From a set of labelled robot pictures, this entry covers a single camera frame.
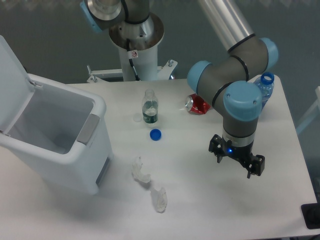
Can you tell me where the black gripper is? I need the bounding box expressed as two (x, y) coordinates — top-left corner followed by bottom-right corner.
(208, 134), (265, 179)

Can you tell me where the white trash bin lid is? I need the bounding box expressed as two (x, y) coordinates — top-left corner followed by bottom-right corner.
(0, 36), (35, 134)

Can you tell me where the crushed red soda can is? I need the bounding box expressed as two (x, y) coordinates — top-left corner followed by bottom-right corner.
(185, 93), (212, 115)

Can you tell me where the white furniture at right edge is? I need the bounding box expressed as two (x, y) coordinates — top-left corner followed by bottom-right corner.
(295, 86), (320, 135)

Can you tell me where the white trash bin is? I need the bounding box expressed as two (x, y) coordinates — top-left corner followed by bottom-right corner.
(0, 74), (113, 195)

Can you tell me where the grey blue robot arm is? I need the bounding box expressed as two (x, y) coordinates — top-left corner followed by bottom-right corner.
(80, 0), (279, 176)

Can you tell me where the crumpled white paper piece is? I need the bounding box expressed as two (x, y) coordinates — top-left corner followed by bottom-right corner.
(150, 187), (168, 213)

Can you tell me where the clear plastic bottle green label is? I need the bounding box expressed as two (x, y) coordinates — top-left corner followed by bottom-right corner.
(142, 89), (159, 124)

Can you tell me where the black cable on pedestal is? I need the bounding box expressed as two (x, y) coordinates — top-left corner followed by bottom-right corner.
(126, 38), (141, 81)

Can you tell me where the black device at edge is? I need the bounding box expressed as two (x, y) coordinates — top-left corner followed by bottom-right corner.
(301, 203), (320, 230)

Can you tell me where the blue bottle cap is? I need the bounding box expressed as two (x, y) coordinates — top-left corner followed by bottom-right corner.
(149, 128), (162, 141)

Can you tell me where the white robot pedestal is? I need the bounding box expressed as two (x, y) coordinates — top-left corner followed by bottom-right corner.
(87, 13), (178, 82)

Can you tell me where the blue plastic water bottle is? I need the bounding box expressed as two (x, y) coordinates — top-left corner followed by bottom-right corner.
(253, 72), (275, 108)

